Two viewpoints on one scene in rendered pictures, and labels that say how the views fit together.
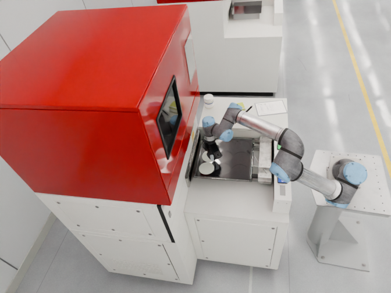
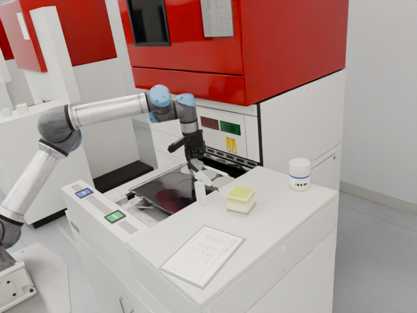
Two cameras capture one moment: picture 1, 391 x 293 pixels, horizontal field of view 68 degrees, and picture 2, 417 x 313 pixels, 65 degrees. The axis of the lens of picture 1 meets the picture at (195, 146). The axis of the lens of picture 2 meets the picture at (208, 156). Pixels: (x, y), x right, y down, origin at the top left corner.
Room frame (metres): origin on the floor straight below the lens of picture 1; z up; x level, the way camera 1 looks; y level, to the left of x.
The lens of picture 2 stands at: (2.00, -1.17, 1.57)
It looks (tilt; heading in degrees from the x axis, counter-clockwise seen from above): 24 degrees down; 123
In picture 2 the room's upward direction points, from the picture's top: 7 degrees counter-clockwise
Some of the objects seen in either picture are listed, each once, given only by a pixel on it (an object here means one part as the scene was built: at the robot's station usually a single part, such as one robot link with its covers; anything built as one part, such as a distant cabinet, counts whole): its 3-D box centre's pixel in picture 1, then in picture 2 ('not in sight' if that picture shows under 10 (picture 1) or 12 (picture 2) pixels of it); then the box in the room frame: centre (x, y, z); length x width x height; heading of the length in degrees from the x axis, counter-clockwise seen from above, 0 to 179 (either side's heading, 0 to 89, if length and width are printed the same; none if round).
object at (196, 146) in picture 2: (210, 143); (193, 143); (1.25, -0.10, 1.05); 0.09 x 0.08 x 0.12; 23
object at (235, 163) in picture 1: (224, 157); (188, 185); (1.25, -0.18, 0.90); 0.34 x 0.34 x 0.01; 72
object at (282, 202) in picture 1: (280, 168); (103, 220); (1.08, -0.51, 0.89); 0.55 x 0.09 x 0.14; 162
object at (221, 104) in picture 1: (243, 119); (239, 233); (1.59, -0.39, 0.89); 0.62 x 0.35 x 0.14; 72
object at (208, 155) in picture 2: (194, 157); (221, 166); (1.30, 0.02, 0.89); 0.44 x 0.02 x 0.10; 162
